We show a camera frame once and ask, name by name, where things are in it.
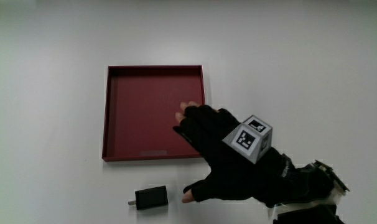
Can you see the person's right hand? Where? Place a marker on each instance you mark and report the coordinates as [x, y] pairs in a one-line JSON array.
[[232, 174]]

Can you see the black charger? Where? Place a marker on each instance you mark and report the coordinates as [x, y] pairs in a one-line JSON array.
[[151, 197]]

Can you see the person's right forearm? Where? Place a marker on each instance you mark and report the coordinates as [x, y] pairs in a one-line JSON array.
[[309, 216]]

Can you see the white desk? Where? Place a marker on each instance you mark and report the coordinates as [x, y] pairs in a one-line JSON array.
[[300, 62]]

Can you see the red square tray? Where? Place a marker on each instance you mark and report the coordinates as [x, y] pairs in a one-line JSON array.
[[145, 121]]

